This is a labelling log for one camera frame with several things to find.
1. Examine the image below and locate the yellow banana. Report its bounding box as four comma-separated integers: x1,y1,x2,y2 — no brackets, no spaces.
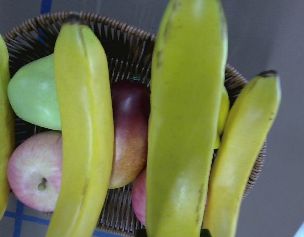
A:
146,0,228,237
202,70,281,237
0,33,15,221
47,13,114,237

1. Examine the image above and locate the brown wicker basket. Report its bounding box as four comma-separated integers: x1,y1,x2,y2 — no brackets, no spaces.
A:
2,11,267,230

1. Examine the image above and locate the red yellow mango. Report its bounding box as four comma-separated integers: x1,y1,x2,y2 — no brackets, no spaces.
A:
109,79,150,189

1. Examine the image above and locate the pink apple far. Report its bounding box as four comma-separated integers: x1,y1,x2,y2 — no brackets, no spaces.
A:
132,169,146,226

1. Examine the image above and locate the pink apple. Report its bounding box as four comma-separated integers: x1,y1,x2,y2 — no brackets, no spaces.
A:
132,169,146,226
7,131,62,213

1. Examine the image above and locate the yellow starfruit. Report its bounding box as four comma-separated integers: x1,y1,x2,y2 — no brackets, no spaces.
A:
214,86,230,149

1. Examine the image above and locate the green pear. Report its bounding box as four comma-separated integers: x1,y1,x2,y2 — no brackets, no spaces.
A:
7,54,61,130

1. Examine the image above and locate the pink apple near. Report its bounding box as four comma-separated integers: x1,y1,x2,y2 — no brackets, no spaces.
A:
7,131,62,213

